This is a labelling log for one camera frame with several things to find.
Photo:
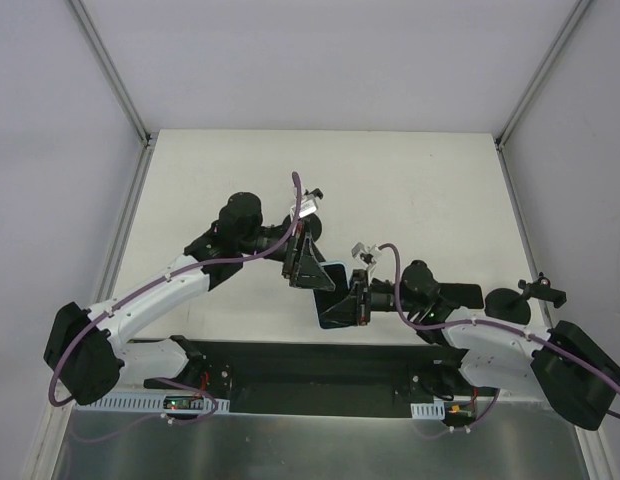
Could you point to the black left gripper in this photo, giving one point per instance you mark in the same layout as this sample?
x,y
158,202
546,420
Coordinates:
x,y
295,257

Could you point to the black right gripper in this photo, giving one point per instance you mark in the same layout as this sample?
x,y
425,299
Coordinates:
x,y
362,302

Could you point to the blue case smartphone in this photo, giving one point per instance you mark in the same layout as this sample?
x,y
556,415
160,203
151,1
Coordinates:
x,y
335,309

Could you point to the black round phone stand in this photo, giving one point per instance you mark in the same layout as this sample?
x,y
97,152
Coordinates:
x,y
314,222

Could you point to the cream case smartphone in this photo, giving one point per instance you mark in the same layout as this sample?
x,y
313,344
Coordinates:
x,y
462,295

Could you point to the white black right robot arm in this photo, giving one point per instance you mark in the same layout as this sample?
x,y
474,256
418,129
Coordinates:
x,y
500,348

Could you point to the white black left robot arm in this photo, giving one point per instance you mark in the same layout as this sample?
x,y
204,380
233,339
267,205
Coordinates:
x,y
85,349

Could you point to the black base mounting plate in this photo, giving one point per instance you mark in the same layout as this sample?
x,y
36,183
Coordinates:
x,y
368,381

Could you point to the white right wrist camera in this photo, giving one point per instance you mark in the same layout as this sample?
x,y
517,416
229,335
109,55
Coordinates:
x,y
367,256

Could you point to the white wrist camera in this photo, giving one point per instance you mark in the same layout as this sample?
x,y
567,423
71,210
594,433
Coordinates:
x,y
367,256
309,205

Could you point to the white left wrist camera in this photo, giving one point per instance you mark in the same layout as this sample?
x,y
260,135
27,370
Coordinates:
x,y
309,205

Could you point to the white slotted right cable duct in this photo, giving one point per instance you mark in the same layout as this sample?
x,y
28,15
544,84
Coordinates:
x,y
434,410

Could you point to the white slotted cable duct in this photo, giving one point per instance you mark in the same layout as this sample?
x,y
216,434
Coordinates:
x,y
128,402
434,410

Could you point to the white slotted left cable duct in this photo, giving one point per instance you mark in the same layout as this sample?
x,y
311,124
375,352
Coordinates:
x,y
128,402

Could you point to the left aluminium corner post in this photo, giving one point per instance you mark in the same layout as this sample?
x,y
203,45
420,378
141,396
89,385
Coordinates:
x,y
115,82

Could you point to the aluminium corner post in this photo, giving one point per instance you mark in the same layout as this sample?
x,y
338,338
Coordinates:
x,y
550,60
115,82

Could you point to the right aluminium corner post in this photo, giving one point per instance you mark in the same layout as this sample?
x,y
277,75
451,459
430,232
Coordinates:
x,y
550,60

